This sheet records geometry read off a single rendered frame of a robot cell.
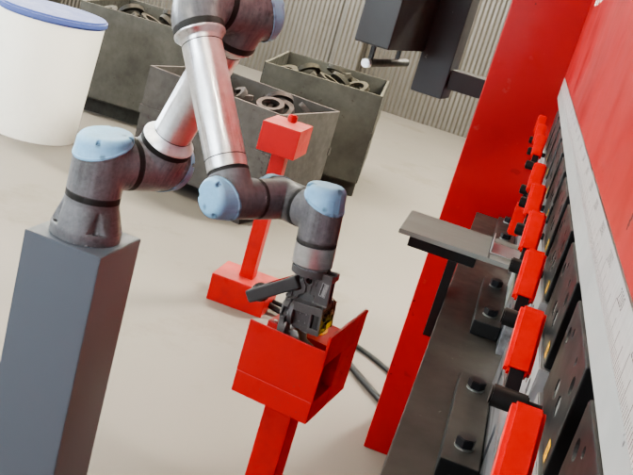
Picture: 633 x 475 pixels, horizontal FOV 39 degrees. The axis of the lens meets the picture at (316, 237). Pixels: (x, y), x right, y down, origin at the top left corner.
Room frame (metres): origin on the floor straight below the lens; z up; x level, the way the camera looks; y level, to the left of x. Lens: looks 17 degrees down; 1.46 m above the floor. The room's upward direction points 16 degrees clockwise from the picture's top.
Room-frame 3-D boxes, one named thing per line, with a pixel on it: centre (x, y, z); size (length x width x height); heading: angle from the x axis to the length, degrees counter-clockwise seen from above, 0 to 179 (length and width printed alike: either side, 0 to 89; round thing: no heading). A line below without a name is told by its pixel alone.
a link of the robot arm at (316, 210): (1.55, 0.00, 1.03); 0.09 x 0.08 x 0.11; 49
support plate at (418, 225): (1.80, -0.30, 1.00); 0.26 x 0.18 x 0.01; 80
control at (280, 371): (1.59, -0.03, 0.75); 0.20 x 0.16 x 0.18; 162
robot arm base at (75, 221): (1.79, 0.48, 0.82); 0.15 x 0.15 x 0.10
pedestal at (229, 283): (3.56, 0.24, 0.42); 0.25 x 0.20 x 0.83; 80
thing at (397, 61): (3.15, -0.06, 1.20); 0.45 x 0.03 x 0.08; 162
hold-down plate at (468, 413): (1.18, -0.29, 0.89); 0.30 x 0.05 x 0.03; 170
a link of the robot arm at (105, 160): (1.80, 0.47, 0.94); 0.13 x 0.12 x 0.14; 139
